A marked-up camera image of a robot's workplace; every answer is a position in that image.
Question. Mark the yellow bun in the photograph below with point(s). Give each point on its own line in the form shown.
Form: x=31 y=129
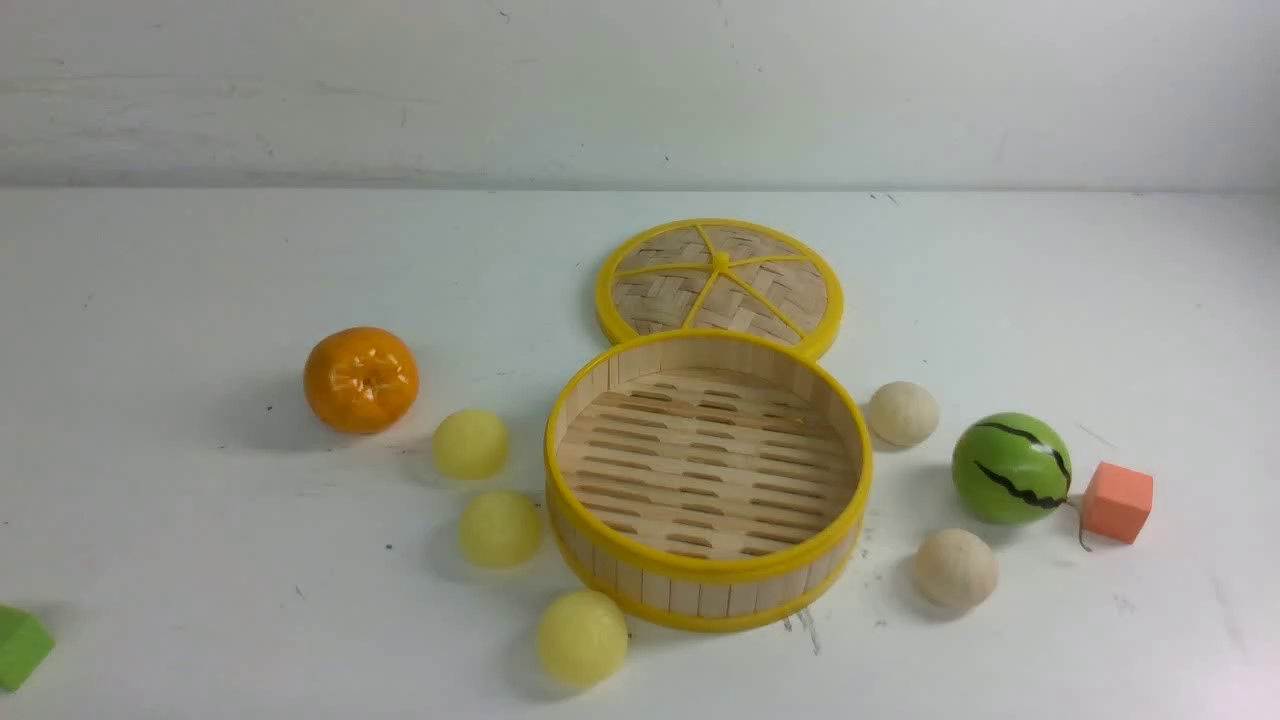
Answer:
x=472 y=444
x=582 y=638
x=499 y=529

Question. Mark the white bun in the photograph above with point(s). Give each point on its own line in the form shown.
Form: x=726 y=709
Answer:
x=903 y=414
x=955 y=569

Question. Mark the woven bamboo steamer lid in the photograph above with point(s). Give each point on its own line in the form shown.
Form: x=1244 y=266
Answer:
x=719 y=273

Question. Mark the bamboo steamer tray yellow rim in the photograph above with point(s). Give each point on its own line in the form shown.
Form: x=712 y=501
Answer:
x=707 y=480

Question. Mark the orange toy tangerine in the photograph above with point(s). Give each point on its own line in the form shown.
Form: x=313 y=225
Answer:
x=361 y=380

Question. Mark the green toy watermelon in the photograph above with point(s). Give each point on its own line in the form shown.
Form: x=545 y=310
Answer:
x=1011 y=469

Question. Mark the orange foam cube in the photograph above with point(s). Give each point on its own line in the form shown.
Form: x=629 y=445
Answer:
x=1117 y=503

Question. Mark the green foam block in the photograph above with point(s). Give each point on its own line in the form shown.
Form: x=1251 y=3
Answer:
x=25 y=643

